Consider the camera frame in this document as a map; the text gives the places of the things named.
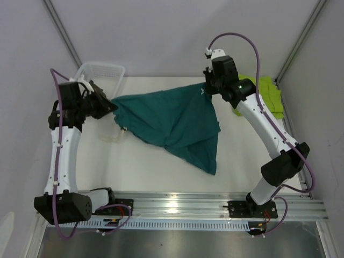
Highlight lime green folded shorts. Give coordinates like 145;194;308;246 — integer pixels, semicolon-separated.
232;75;285;120

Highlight right aluminium corner post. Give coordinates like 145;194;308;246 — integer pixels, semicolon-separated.
275;0;329;85

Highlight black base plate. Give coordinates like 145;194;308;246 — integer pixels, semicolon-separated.
107;198;134;216
223;200;278;219

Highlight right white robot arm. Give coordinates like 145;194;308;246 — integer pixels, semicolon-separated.
203;67;310;217

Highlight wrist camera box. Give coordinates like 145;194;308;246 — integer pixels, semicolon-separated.
59;82;82;110
211;55;239;82

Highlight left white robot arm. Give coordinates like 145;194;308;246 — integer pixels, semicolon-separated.
34;79;117;225

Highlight teal green shorts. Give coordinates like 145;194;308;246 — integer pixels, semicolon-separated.
111;83;220;175

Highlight white plastic basket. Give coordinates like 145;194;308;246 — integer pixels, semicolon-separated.
74;61;125;99

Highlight aluminium corner post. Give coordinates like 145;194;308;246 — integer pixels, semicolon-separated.
41;0;82;68
275;0;329;85

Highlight aluminium mounting rail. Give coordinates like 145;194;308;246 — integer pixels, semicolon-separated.
77;191;329;221

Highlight white slotted cable duct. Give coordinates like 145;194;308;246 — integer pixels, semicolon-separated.
80;218;249;232

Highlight left aluminium corner post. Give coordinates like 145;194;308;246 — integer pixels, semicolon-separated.
41;0;82;68

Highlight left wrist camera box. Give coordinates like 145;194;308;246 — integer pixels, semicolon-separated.
59;82;82;110

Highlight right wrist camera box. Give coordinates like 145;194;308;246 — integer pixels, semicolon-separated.
211;55;239;82

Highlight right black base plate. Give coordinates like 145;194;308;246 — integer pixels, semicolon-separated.
223;200;278;219

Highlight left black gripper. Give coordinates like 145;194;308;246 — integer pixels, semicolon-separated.
77;87;118;119

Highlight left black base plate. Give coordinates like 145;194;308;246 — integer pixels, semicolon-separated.
107;198;134;216

